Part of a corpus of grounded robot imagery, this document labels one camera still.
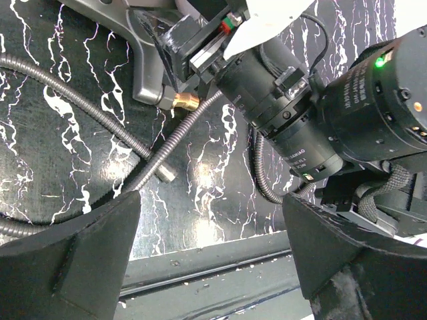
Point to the grey faucet valve fitting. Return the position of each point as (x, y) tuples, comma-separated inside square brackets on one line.
[(151, 83)]

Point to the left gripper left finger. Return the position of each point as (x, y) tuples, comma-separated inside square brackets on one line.
[(73, 270)]

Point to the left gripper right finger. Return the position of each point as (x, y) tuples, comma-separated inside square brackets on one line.
[(348, 272)]

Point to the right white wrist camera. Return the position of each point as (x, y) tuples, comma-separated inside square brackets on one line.
[(268, 18)]

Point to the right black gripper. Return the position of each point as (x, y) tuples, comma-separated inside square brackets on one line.
[(272, 89)]

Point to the black marble pattern mat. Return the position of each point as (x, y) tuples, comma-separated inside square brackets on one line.
[(56, 161)]

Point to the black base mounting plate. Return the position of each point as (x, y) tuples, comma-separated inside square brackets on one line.
[(252, 278)]

